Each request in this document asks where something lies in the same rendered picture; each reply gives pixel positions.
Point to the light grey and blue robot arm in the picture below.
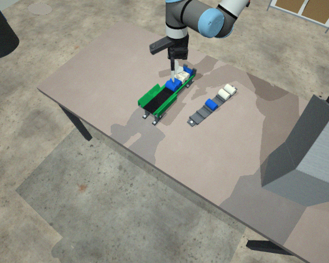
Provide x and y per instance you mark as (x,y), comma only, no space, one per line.
(209,22)

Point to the blue plastic bar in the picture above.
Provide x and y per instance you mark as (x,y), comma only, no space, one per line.
(188,70)
(171,86)
(212,105)
(177,82)

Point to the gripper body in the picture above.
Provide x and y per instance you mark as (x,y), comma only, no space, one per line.
(179,48)

